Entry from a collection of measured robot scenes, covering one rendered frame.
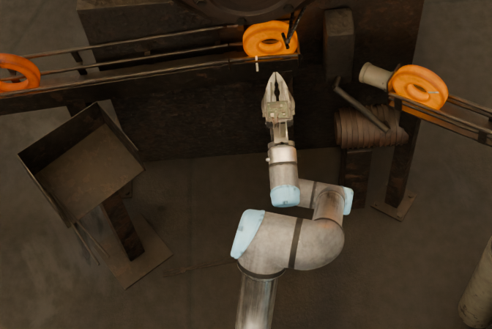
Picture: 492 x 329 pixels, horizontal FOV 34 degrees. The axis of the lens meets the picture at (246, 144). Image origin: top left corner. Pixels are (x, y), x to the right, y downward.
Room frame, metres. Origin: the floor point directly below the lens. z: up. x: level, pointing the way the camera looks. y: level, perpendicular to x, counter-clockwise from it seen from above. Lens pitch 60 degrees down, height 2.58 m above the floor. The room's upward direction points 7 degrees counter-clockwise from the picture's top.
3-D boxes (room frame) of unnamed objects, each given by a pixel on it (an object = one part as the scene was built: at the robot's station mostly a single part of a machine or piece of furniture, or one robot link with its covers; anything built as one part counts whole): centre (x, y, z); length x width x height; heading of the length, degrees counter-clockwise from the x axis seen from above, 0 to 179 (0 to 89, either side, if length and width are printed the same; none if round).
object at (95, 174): (1.13, 0.45, 0.36); 0.26 x 0.20 x 0.72; 122
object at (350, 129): (1.23, -0.38, 0.27); 0.22 x 0.13 x 0.53; 87
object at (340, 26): (1.39, -0.30, 0.68); 0.11 x 0.08 x 0.24; 177
